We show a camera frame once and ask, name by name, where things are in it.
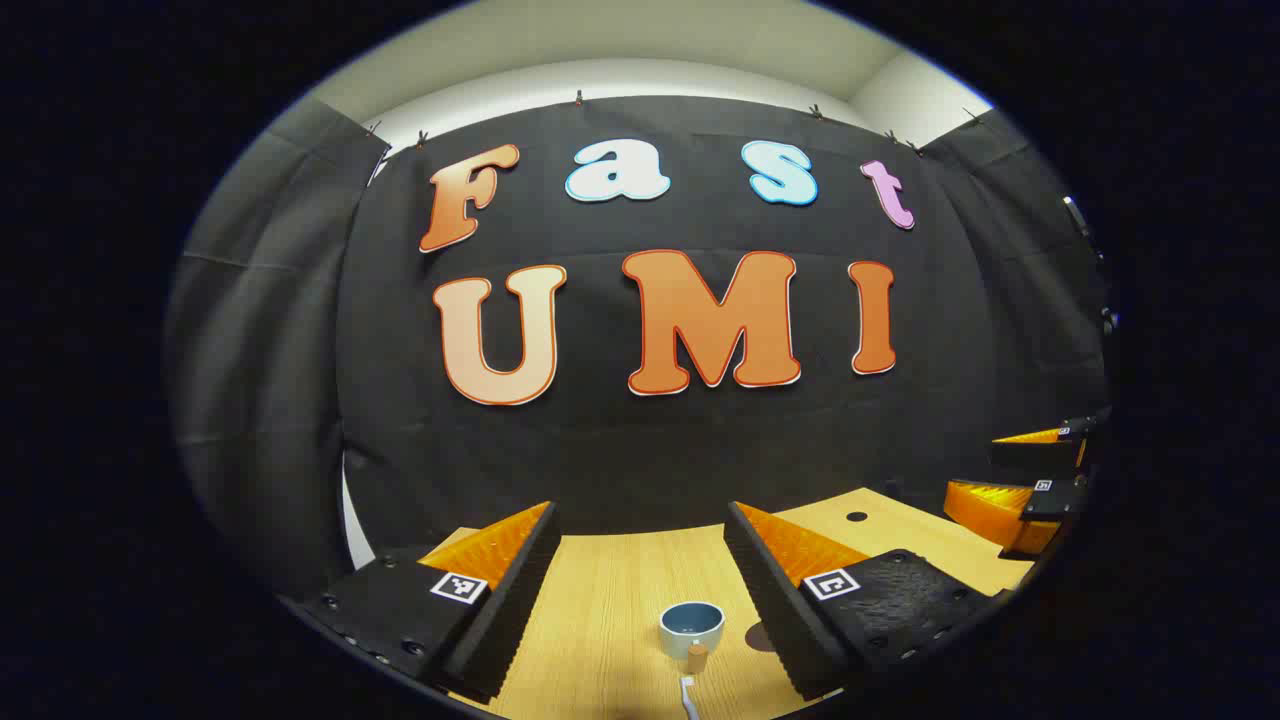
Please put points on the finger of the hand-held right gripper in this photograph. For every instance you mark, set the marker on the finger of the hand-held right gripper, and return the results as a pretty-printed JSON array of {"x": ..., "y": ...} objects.
[
  {"x": 985, "y": 510},
  {"x": 1035, "y": 460}
]

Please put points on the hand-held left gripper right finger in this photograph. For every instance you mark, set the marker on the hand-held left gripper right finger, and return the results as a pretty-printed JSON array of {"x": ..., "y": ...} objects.
[{"x": 770, "y": 600}]

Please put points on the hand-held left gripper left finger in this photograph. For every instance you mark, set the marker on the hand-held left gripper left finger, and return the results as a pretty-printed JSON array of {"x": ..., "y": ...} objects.
[{"x": 510, "y": 610}]

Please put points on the dark brown round coaster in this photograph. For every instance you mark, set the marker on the dark brown round coaster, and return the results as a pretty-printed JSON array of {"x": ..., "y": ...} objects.
[{"x": 762, "y": 638}]

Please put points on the white toothbrush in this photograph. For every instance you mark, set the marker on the white toothbrush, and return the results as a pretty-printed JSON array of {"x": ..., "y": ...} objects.
[{"x": 689, "y": 698}]

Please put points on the light wooden desktop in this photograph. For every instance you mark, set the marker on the light wooden desktop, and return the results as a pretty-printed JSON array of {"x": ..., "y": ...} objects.
[{"x": 600, "y": 600}]

